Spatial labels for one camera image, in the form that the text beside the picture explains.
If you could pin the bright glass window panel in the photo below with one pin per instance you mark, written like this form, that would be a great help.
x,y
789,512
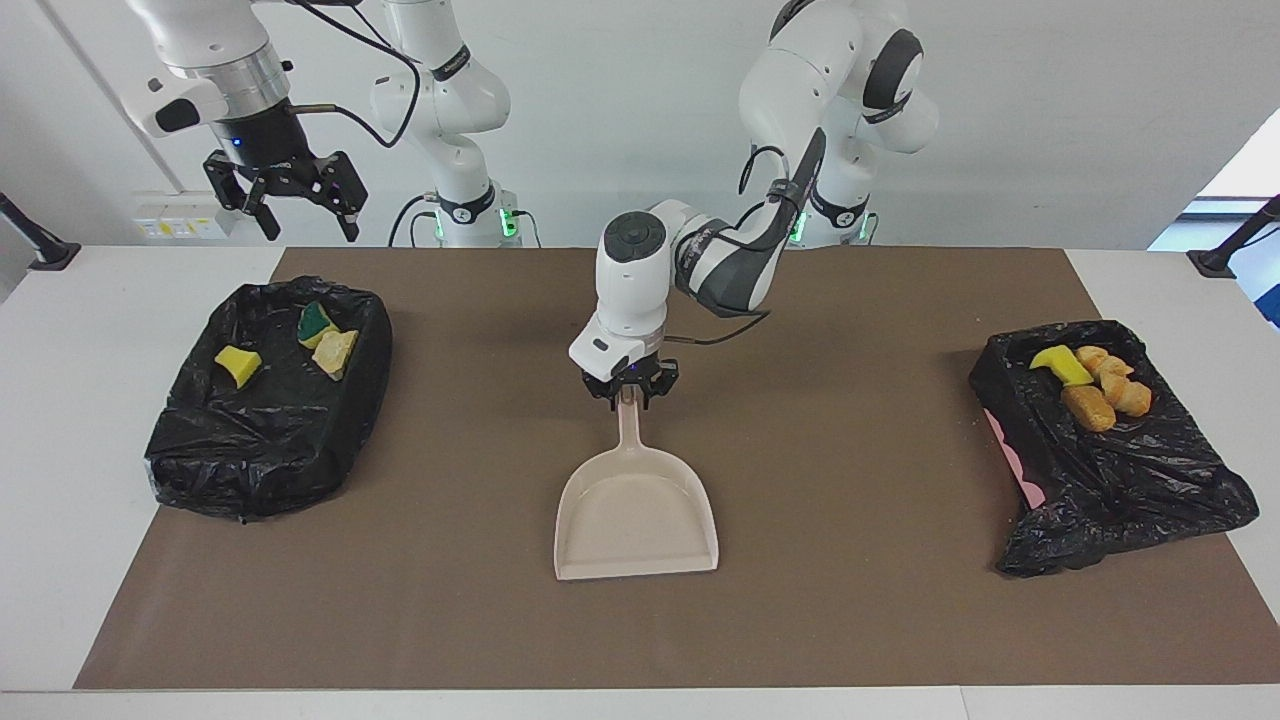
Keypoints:
x,y
1250,170

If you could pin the beige plastic dustpan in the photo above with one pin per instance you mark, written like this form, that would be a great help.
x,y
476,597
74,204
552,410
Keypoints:
x,y
640,510

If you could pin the brown table mat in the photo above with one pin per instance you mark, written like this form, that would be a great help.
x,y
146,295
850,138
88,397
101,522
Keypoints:
x,y
640,620

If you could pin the crumpled black trash bag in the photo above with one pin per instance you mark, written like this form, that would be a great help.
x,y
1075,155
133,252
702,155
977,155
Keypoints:
x,y
1130,480

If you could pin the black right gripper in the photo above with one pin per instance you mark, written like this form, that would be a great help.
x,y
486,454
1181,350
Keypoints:
x,y
262,135

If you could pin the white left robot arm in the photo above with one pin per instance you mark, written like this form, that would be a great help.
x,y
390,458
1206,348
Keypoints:
x,y
800,100

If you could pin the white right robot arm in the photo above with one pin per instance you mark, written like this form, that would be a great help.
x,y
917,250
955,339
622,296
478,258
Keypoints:
x,y
440,100

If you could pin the round brown bread piece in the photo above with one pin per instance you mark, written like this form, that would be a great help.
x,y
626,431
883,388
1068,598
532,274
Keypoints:
x,y
1088,408

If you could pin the black bag lined bin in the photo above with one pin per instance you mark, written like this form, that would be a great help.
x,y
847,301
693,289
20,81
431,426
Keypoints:
x,y
270,450

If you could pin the pink plastic bin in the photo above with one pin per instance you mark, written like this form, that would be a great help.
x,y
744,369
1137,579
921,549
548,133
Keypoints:
x,y
1012,455

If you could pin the striped bread roll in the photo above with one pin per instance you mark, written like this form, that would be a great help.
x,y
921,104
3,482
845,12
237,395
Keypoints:
x,y
1092,357

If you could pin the white wall power socket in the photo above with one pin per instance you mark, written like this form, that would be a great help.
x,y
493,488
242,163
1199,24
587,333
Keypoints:
x,y
180,215

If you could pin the pale beige stone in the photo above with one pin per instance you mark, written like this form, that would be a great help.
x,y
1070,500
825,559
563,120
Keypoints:
x,y
336,353

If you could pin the pale bread chunk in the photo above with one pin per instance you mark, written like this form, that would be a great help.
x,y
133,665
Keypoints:
x,y
1128,393

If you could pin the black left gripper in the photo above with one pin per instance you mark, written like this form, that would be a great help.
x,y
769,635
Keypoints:
x,y
632,372

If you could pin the yellow sponge piece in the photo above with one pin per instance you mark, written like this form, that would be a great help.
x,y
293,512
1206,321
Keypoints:
x,y
1062,363
315,322
238,365

